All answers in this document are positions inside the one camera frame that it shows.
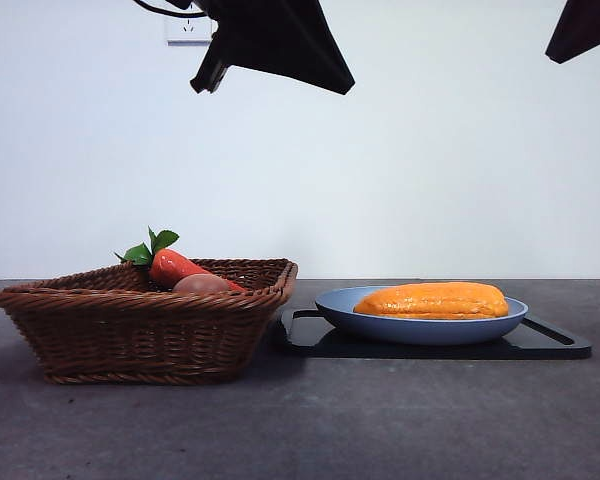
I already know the black flat board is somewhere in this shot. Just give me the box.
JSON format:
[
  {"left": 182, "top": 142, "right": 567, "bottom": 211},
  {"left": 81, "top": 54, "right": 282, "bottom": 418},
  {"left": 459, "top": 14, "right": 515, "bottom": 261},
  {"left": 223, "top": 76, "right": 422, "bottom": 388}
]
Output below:
[{"left": 271, "top": 308, "right": 593, "bottom": 360}]

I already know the brown egg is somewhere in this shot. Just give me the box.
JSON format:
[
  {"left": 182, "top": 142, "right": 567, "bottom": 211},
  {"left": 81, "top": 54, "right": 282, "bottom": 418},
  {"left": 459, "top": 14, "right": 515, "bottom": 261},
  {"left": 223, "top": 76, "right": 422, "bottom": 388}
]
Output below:
[{"left": 172, "top": 273, "right": 230, "bottom": 295}]

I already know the blue plate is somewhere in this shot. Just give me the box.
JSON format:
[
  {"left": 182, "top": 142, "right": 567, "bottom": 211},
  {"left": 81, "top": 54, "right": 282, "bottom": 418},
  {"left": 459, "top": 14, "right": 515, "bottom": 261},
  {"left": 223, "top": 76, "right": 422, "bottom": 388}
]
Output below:
[{"left": 313, "top": 285, "right": 530, "bottom": 347}]

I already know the brown wicker basket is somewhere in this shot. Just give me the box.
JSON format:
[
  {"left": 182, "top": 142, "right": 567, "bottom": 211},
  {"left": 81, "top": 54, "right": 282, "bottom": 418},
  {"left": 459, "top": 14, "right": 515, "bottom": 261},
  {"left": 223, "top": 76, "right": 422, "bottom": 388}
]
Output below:
[{"left": 0, "top": 257, "right": 300, "bottom": 386}]

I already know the orange corn cob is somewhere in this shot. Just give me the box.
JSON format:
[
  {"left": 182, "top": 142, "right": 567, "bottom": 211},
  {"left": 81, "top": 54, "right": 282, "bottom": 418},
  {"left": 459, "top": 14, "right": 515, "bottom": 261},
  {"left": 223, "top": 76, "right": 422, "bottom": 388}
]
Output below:
[{"left": 353, "top": 282, "right": 510, "bottom": 321}]

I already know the white wall socket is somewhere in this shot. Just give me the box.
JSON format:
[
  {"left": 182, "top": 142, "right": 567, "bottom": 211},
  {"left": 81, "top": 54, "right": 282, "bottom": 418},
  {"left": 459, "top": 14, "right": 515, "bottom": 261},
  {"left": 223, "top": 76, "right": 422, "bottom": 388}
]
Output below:
[{"left": 166, "top": 14, "right": 216, "bottom": 47}]

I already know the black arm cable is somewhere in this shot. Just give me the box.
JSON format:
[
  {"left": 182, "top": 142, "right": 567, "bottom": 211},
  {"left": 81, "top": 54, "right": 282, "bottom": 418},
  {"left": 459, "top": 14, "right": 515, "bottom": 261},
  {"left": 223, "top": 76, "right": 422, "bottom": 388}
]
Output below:
[{"left": 132, "top": 0, "right": 212, "bottom": 20}]

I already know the orange carrot with green leaves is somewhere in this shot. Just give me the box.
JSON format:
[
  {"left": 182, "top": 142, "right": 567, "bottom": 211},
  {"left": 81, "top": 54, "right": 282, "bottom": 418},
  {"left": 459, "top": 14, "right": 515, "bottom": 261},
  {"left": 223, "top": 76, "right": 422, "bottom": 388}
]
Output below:
[{"left": 113, "top": 226, "right": 246, "bottom": 293}]

